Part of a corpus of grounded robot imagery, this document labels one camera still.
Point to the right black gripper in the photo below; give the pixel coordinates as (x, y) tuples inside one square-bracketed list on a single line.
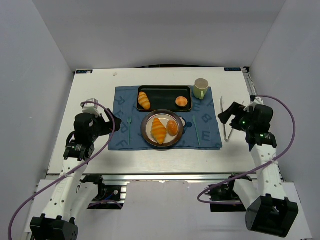
[(236, 113)]

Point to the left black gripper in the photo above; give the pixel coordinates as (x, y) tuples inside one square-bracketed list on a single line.
[(104, 124)]

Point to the metal tongs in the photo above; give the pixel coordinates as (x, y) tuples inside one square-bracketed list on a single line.
[(226, 136)]

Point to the orange striped croissant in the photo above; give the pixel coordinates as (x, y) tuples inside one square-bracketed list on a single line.
[(158, 131)]

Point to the orange sugared bun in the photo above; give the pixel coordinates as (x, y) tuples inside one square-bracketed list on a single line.
[(172, 127)]

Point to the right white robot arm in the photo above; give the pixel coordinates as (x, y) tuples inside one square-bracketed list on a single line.
[(268, 208)]

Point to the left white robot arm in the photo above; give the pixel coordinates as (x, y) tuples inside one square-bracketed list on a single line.
[(71, 195)]

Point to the teal plastic fork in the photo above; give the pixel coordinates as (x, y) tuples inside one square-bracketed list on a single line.
[(129, 121)]

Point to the pale striped croissant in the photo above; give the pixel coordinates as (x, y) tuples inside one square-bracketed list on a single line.
[(144, 101)]

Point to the right blue table label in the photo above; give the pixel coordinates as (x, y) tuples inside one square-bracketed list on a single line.
[(232, 69)]

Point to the blue table label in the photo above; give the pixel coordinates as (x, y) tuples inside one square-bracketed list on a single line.
[(84, 71), (232, 69)]

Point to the blue letter-print placemat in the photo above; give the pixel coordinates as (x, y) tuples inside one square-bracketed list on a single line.
[(124, 106)]

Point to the light green mug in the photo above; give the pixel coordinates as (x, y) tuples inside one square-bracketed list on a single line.
[(200, 88)]

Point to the teal plastic knife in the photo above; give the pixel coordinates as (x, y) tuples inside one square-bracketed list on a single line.
[(196, 129)]

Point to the dark rimmed white plate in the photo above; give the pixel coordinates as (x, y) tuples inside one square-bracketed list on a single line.
[(164, 116)]

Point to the black rectangular tray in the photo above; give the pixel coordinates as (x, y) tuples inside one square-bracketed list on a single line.
[(163, 97)]

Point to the pale round bun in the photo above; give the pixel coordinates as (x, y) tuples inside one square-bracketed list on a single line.
[(181, 101)]

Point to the left blue table label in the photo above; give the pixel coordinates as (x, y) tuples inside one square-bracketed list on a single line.
[(84, 71)]

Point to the aluminium table side rail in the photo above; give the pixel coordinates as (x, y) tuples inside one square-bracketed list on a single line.
[(250, 85)]

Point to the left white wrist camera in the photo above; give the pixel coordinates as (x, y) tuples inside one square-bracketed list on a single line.
[(90, 106)]

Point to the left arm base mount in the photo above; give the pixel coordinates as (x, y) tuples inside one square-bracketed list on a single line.
[(108, 195)]

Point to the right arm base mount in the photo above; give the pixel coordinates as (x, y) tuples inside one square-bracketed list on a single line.
[(237, 195)]

